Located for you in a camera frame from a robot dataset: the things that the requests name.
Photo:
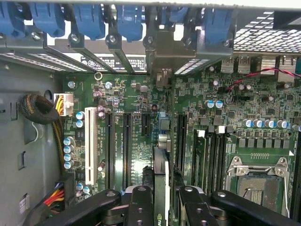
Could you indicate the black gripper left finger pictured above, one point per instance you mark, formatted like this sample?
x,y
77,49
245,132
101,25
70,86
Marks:
x,y
89,207

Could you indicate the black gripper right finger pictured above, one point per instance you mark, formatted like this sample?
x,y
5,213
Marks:
x,y
247,209

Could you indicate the CPU socket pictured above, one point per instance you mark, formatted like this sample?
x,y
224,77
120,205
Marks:
x,y
258,190

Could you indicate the black RAM slot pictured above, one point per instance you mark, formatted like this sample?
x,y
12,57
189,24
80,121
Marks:
x,y
221,153
211,160
296,176

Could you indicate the long black expansion slot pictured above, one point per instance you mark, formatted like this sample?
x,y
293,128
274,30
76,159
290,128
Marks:
x,y
109,150
181,141
127,150

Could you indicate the white expansion slot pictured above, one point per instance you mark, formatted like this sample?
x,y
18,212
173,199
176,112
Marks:
x,y
91,146

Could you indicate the short black expansion slot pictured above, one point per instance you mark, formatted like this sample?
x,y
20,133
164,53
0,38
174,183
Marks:
x,y
145,127

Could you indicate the white power connector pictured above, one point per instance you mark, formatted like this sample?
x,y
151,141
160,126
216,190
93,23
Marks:
x,y
67,103

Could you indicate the green motherboard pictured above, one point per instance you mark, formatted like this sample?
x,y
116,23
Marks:
x,y
138,94

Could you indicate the silver USB port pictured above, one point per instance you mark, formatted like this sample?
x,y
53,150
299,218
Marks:
x,y
244,67
227,67

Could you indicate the open dark grey PC case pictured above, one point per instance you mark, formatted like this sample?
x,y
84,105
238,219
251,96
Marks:
x,y
23,80

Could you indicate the silver rear port housing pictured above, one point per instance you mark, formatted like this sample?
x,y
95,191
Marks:
x,y
287,68
268,66

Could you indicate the metal slot cover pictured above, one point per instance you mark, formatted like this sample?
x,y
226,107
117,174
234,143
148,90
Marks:
x,y
114,43
37,43
76,42

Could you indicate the blue card retention clip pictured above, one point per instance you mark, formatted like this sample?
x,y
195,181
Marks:
x,y
219,27
176,15
48,21
89,23
130,24
11,21

